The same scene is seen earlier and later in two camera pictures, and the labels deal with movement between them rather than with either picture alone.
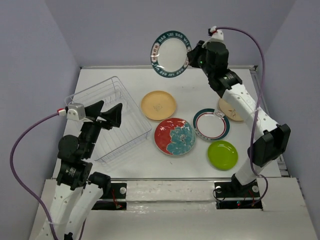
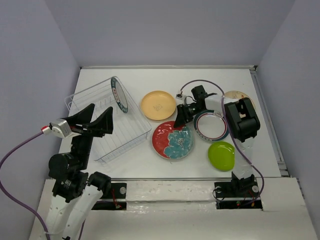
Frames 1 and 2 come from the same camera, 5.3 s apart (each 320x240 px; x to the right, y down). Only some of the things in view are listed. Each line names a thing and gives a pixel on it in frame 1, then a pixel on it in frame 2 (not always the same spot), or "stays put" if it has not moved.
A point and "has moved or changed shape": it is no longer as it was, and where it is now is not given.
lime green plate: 222,155 stays put
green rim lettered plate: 169,53 to 119,94
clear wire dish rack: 134,127 stays put
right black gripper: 196,53 to 186,110
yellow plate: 158,105 stays put
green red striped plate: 211,125 stays put
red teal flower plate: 174,136 has moved or changed shape
